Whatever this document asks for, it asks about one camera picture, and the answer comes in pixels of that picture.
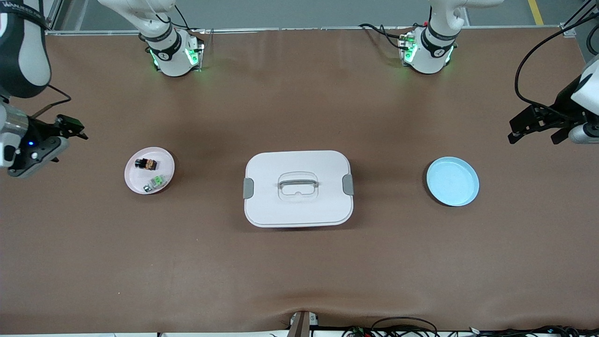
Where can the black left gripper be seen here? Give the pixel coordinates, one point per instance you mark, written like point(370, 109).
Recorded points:
point(563, 106)

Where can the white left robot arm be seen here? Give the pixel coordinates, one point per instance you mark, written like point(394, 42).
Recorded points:
point(430, 56)

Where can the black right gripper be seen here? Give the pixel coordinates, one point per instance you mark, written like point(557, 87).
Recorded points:
point(41, 130)

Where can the green push-button switch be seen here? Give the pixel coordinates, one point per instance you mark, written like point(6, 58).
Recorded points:
point(158, 181)

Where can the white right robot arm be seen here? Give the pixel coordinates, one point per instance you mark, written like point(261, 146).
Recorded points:
point(173, 61)

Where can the aluminium frame strut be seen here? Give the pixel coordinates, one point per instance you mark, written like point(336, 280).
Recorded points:
point(54, 16)
point(573, 25)

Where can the light blue round plate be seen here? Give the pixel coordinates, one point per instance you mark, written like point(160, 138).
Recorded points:
point(453, 182)

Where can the orange and black switch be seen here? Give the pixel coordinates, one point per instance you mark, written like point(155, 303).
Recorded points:
point(146, 164)

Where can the pale pink round plate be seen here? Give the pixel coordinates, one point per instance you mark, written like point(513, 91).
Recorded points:
point(161, 159)

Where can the brown table cover mat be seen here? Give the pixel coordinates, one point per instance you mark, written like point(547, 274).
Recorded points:
point(299, 267)

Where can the metal clamp bracket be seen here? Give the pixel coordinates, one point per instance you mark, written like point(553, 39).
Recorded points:
point(302, 325)

